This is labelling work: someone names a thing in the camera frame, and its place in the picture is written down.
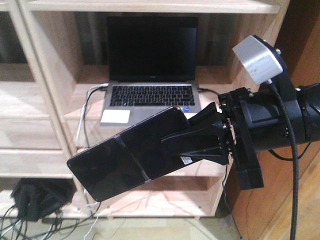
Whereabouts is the white note card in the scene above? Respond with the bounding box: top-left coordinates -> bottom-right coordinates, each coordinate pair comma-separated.
100,109 -> 131,124

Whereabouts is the grey laptop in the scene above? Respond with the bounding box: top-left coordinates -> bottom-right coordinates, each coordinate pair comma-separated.
100,16 -> 201,128

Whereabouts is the white laptop cable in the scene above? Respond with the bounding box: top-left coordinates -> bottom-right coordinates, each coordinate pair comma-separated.
75,84 -> 109,148

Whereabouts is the black bag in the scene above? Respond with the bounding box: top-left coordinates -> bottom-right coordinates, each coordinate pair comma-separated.
10,178 -> 77,222

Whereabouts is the black foldable phone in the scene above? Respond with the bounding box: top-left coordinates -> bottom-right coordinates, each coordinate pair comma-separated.
67,107 -> 193,202

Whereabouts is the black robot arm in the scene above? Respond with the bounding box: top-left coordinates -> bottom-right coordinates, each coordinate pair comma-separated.
161,73 -> 320,190

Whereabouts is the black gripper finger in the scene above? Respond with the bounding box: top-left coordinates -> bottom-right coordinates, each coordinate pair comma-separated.
187,102 -> 222,130
161,124 -> 229,165

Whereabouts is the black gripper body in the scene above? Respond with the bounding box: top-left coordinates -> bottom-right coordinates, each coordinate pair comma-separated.
218,87 -> 264,190

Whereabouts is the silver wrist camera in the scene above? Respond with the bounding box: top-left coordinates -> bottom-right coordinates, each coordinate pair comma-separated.
232,35 -> 287,85

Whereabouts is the wooden shelf unit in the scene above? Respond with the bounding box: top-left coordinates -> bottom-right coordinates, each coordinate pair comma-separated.
0,0 -> 290,218

